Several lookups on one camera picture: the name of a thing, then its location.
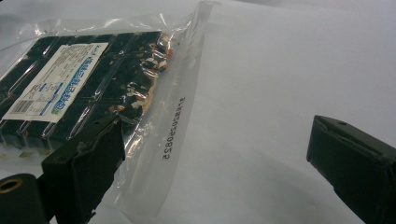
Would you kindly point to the clear packet of seaweed rolls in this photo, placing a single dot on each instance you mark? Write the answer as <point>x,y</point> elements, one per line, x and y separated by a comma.
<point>93,84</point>

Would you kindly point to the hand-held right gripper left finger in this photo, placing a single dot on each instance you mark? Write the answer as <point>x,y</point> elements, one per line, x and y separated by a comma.
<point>84,165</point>

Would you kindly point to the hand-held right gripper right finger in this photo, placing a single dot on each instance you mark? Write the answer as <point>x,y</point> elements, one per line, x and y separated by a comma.
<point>351,158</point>

